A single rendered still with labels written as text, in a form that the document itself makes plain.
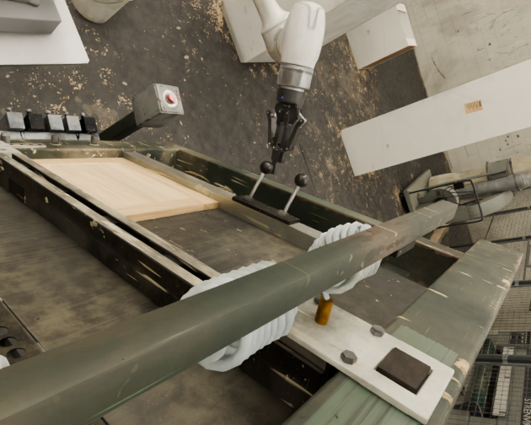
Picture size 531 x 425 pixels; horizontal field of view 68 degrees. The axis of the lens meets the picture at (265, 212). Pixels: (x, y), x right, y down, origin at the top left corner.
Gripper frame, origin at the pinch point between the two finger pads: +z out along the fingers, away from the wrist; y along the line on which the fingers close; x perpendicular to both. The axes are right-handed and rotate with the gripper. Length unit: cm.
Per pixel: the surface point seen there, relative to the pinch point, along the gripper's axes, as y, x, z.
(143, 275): -18, 56, 12
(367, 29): 206, -435, -117
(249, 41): 180, -178, -52
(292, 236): -17.6, 12.3, 13.8
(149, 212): 8.3, 35.5, 13.8
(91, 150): 57, 24, 11
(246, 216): -2.4, 12.3, 14.0
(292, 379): -48, 56, 12
